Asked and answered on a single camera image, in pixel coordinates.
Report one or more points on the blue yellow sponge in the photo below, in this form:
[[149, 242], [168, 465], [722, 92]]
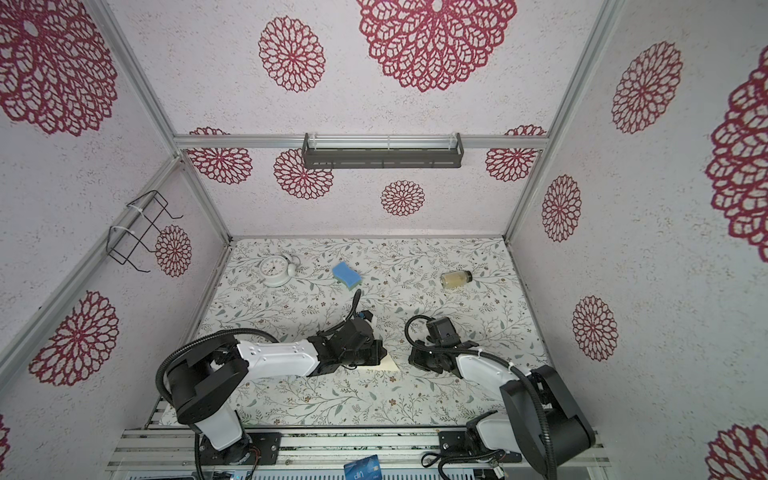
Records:
[[346, 275]]

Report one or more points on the black wire wall basket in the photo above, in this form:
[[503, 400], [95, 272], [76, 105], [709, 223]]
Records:
[[149, 207]]

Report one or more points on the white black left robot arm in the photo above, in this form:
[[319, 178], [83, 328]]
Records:
[[198, 379]]

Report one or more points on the glass jar with black lid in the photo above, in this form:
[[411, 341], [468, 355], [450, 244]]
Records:
[[455, 279]]

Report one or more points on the blue card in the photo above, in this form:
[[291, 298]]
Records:
[[367, 468]]

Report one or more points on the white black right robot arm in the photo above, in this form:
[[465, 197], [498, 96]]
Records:
[[540, 422]]

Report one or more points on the cream square paper sheet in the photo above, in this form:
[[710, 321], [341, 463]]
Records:
[[387, 364]]

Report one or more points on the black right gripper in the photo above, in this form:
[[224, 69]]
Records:
[[420, 358]]

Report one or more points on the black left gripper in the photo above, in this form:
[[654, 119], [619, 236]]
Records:
[[375, 354]]

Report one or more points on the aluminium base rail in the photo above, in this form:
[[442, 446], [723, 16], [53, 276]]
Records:
[[171, 452]]

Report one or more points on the white alarm clock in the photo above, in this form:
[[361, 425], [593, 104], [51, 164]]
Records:
[[278, 270]]

